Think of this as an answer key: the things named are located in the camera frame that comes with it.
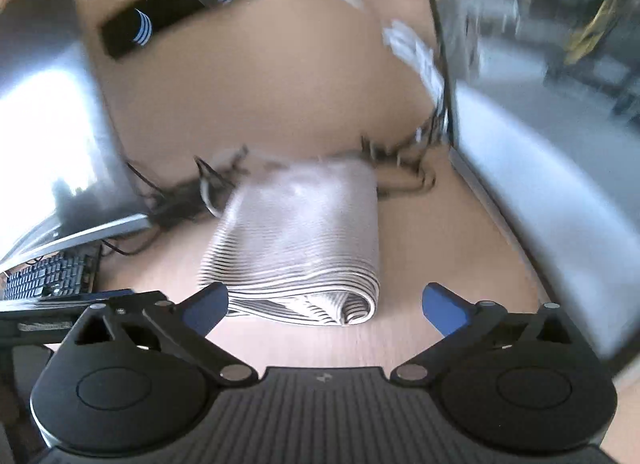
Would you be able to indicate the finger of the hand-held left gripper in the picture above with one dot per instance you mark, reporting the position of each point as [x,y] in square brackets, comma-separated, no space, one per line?
[40,321]

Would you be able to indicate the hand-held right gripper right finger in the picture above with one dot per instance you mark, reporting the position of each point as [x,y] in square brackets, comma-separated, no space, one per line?
[445,309]

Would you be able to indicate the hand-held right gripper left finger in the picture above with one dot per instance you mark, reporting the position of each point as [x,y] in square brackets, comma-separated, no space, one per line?
[205,308]

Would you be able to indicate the beige striped sweater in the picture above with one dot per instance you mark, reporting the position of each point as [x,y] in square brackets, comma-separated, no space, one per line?
[300,224]

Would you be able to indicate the black keyboard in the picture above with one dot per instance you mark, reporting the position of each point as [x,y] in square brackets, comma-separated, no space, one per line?
[50,276]

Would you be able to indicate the white glass-sided computer case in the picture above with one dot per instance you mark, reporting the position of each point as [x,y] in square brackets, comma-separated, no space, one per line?
[525,168]

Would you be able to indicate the black curved monitor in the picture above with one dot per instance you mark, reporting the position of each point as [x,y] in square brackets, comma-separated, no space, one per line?
[50,143]

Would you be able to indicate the black socket panel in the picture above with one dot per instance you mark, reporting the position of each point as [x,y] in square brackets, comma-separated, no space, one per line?
[170,13]

